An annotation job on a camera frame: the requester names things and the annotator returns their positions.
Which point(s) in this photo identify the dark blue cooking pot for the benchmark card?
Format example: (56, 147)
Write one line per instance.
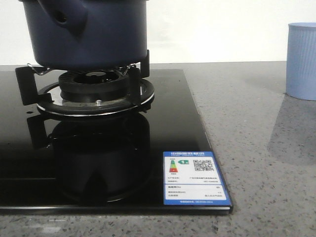
(87, 34)

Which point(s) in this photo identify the black pan support grate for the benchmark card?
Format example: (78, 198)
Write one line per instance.
(139, 96)

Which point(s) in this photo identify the blue energy label sticker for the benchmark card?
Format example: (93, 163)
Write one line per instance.
(192, 178)

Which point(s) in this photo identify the black round gas burner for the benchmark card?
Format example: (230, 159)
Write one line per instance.
(79, 86)

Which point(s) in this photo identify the black glass gas stove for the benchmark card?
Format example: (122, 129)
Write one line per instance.
(110, 165)

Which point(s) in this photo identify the light blue ribbed cup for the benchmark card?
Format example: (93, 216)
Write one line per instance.
(301, 61)

